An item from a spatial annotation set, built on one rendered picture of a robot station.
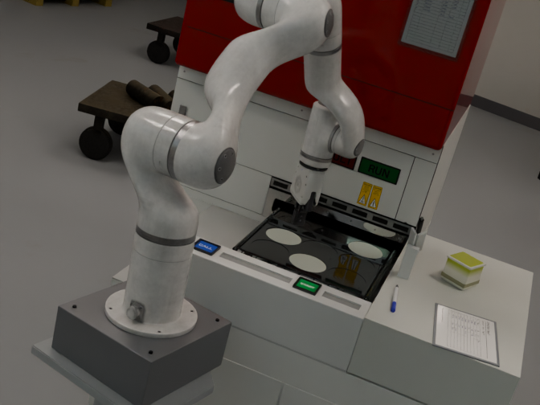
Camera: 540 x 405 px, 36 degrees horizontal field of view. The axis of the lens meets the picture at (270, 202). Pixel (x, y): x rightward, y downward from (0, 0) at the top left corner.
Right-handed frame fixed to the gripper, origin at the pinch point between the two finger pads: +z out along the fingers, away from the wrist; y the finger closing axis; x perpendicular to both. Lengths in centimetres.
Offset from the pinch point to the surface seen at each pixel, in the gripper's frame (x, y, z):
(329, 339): -3.2, 41.4, 10.9
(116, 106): -4, -283, 66
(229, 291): -23.8, 26.3, 8.9
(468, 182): 272, -323, 98
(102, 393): -55, 55, 17
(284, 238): 0.0, -5.3, 9.0
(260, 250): -9.4, 3.0, 9.2
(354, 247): 20.9, -4.1, 9.0
